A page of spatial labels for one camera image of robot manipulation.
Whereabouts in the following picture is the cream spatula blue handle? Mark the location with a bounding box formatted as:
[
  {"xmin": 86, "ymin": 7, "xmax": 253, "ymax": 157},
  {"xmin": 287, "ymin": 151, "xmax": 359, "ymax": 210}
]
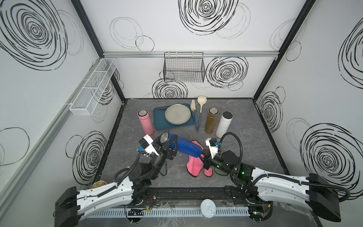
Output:
[{"xmin": 191, "ymin": 99, "xmax": 199, "ymax": 131}]

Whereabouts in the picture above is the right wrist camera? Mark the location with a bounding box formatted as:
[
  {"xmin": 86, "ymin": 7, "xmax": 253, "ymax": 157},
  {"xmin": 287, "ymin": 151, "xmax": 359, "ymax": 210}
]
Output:
[{"xmin": 205, "ymin": 138, "xmax": 220, "ymax": 159}]

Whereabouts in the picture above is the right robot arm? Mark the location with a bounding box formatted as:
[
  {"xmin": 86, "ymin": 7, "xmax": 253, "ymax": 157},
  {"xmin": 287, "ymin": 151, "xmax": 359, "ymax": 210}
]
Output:
[{"xmin": 200, "ymin": 133, "xmax": 351, "ymax": 222}]

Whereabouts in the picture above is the black wire basket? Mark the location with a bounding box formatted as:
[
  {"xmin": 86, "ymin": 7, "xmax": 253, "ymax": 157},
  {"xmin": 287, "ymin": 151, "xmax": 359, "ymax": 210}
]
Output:
[{"xmin": 163, "ymin": 57, "xmax": 206, "ymax": 83}]

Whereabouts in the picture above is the teal plastic tray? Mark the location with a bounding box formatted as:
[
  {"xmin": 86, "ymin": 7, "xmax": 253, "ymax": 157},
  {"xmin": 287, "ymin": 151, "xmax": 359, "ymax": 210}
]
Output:
[{"xmin": 154, "ymin": 104, "xmax": 194, "ymax": 130}]

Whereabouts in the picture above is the white thermos black lid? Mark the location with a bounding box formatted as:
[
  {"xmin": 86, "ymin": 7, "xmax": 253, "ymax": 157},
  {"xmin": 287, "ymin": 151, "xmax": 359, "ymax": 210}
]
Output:
[{"xmin": 216, "ymin": 111, "xmax": 233, "ymax": 138}]

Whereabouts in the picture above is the pink microfiber cloth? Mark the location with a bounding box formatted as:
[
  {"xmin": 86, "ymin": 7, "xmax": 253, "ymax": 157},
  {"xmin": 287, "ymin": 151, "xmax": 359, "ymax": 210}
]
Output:
[{"xmin": 186, "ymin": 156, "xmax": 213, "ymax": 177}]

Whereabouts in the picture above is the grey round plate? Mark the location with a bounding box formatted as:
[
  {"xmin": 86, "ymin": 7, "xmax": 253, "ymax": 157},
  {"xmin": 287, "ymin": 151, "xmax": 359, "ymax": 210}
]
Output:
[{"xmin": 164, "ymin": 104, "xmax": 192, "ymax": 125}]

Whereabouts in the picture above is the pink thermos steel lid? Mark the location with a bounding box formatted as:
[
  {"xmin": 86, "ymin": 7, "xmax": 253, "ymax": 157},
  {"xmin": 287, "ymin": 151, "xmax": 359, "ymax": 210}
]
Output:
[{"xmin": 138, "ymin": 109, "xmax": 154, "ymax": 136}]

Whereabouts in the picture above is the white round cap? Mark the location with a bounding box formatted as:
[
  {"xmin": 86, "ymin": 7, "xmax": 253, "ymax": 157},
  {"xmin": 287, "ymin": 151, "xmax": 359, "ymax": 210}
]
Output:
[{"xmin": 200, "ymin": 199, "xmax": 216, "ymax": 218}]

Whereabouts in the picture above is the tape roll on floor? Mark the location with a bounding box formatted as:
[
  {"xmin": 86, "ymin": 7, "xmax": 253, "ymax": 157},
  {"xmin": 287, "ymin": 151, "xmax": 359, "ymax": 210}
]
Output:
[{"xmin": 91, "ymin": 180, "xmax": 107, "ymax": 189}]

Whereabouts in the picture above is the gold thermos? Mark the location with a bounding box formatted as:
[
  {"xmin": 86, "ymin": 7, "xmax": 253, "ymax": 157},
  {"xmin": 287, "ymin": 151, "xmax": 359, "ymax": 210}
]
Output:
[{"xmin": 205, "ymin": 107, "xmax": 219, "ymax": 134}]

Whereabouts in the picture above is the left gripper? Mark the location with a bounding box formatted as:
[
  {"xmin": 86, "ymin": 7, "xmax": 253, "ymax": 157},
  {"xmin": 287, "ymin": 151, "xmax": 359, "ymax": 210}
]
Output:
[{"xmin": 146, "ymin": 131, "xmax": 174, "ymax": 182}]

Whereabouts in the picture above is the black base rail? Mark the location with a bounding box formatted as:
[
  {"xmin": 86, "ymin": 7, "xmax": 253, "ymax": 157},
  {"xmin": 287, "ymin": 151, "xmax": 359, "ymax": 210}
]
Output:
[{"xmin": 137, "ymin": 186, "xmax": 273, "ymax": 207}]

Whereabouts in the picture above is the white slotted cable duct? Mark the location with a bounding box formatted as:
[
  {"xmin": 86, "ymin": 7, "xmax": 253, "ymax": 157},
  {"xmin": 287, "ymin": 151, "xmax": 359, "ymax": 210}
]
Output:
[{"xmin": 90, "ymin": 207, "xmax": 250, "ymax": 218}]

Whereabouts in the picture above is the white wire rack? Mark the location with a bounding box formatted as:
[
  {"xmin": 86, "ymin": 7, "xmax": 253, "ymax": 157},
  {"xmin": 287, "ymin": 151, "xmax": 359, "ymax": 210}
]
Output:
[{"xmin": 70, "ymin": 58, "xmax": 117, "ymax": 116}]

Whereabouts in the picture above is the blue thermos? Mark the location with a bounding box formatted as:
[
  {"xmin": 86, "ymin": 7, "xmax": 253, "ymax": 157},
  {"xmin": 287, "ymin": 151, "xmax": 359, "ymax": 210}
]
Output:
[{"xmin": 160, "ymin": 131, "xmax": 203, "ymax": 158}]

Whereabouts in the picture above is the aluminium wall rail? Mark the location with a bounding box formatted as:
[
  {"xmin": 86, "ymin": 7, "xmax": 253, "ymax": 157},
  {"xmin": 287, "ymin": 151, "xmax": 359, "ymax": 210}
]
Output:
[{"xmin": 104, "ymin": 51, "xmax": 279, "ymax": 58}]

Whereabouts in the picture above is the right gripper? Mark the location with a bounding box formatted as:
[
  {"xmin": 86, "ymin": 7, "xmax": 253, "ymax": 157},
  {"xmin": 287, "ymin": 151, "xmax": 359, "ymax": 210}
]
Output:
[{"xmin": 195, "ymin": 149, "xmax": 234, "ymax": 177}]

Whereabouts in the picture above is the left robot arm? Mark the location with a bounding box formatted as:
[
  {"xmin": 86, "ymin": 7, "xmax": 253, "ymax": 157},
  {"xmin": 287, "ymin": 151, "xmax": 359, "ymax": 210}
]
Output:
[{"xmin": 53, "ymin": 135, "xmax": 178, "ymax": 227}]

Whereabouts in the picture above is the cream ladle grey handle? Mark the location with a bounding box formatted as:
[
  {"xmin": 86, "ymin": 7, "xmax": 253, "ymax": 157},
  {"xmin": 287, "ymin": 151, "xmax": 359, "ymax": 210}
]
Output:
[{"xmin": 197, "ymin": 96, "xmax": 207, "ymax": 127}]

